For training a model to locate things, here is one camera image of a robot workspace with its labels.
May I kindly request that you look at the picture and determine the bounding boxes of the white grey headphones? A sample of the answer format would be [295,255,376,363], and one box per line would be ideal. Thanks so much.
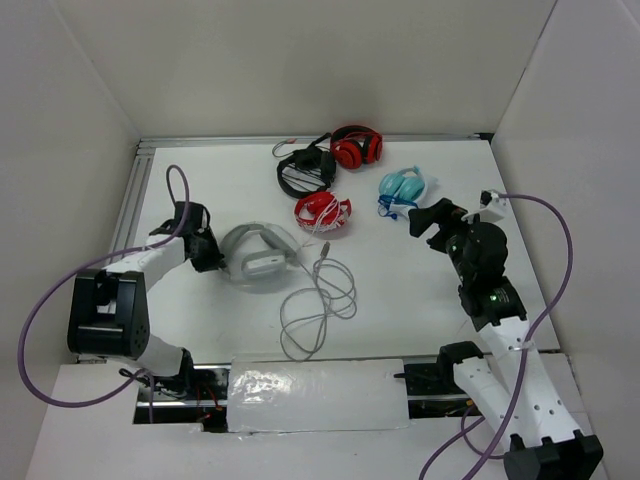
[219,222,301,285]

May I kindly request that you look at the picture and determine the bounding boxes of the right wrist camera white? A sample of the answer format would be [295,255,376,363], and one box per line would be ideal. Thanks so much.
[462,190,508,224]

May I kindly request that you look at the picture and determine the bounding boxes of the aluminium frame rail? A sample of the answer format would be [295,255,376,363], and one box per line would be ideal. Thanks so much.
[102,131,494,351]

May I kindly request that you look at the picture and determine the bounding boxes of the grey headphone cable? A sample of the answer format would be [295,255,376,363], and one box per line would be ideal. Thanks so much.
[278,241,358,362]

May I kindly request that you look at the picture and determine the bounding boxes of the white taped cover plate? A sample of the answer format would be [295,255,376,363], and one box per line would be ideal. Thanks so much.
[226,359,410,433]

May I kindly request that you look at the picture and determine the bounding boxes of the teal headphones blue cable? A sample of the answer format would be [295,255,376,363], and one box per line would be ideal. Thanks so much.
[376,165,439,220]

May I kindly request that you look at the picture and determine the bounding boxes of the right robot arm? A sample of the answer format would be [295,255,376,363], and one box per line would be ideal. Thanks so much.
[408,191,603,479]

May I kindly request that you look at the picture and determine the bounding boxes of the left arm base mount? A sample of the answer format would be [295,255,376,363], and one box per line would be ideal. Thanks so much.
[133,364,231,433]

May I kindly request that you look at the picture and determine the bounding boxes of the red black headphones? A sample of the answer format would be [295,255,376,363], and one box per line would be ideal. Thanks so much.
[330,125,383,170]

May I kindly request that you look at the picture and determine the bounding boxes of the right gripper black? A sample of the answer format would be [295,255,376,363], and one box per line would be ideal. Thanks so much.
[407,197,477,282]

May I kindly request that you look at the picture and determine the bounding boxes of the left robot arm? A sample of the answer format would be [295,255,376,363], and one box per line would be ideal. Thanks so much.
[67,201,226,399]

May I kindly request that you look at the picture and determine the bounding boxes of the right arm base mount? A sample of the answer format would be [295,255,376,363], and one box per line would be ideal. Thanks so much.
[393,358,479,420]

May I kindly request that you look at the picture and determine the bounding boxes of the red white headphones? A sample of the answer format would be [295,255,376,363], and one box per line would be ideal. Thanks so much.
[293,191,352,233]

